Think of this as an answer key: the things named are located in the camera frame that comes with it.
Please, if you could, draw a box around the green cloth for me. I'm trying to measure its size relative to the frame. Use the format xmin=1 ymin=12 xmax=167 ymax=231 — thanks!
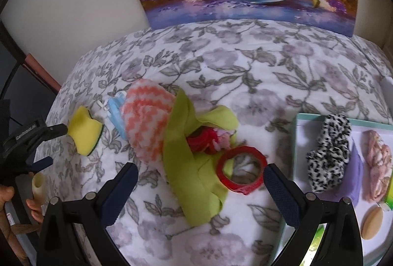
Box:
xmin=163 ymin=89 xmax=240 ymax=227

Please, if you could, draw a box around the leopard print scrunchie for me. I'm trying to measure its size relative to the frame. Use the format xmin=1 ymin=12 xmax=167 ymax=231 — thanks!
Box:
xmin=306 ymin=114 xmax=353 ymax=193

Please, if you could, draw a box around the red fabric rose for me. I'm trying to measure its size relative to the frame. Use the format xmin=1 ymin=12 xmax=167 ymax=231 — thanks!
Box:
xmin=187 ymin=127 xmax=231 ymax=154

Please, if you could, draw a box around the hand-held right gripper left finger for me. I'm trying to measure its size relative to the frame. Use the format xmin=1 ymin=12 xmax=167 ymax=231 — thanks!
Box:
xmin=37 ymin=162 xmax=139 ymax=266

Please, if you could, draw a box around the beige powder puff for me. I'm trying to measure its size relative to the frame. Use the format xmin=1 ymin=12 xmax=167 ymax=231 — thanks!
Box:
xmin=362 ymin=204 xmax=384 ymax=241

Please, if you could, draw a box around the coral white zigzag fluffy cloth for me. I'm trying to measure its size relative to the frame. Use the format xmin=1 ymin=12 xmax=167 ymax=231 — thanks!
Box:
xmin=120 ymin=79 xmax=176 ymax=166

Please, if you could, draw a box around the white tray with green rim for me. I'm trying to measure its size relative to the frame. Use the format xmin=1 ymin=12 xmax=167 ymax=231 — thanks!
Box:
xmin=278 ymin=113 xmax=393 ymax=266

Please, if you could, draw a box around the yellow sponge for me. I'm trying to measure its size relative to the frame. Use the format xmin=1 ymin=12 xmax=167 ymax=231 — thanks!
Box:
xmin=68 ymin=106 xmax=103 ymax=157

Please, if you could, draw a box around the person's left hand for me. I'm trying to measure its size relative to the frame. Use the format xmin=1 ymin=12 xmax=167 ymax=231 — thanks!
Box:
xmin=0 ymin=185 xmax=43 ymax=217

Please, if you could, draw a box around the pink lace scrunchie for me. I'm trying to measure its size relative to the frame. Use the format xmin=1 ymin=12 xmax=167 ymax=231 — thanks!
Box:
xmin=363 ymin=130 xmax=393 ymax=203

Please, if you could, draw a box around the grey floral blanket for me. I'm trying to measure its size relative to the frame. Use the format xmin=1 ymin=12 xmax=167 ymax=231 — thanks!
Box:
xmin=32 ymin=18 xmax=393 ymax=266

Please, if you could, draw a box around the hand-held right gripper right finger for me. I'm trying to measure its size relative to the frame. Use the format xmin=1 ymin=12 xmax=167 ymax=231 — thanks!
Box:
xmin=263 ymin=163 xmax=364 ymax=266

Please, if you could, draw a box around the blue face mask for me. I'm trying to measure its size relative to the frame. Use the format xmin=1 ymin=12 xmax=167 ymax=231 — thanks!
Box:
xmin=98 ymin=92 xmax=131 ymax=140

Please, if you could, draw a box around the purple cloth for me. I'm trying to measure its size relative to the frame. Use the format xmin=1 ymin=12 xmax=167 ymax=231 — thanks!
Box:
xmin=333 ymin=137 xmax=366 ymax=203

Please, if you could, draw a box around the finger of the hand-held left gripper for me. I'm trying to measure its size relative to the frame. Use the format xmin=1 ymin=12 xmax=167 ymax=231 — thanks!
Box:
xmin=32 ymin=123 xmax=69 ymax=147
xmin=25 ymin=157 xmax=54 ymax=176

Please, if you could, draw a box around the dark cabinet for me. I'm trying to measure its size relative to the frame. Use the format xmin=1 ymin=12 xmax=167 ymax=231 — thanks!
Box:
xmin=0 ymin=39 xmax=62 ymax=144

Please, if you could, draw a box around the red tape roll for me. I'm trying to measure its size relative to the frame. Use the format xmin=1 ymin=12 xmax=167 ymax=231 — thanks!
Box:
xmin=216 ymin=146 xmax=267 ymax=195

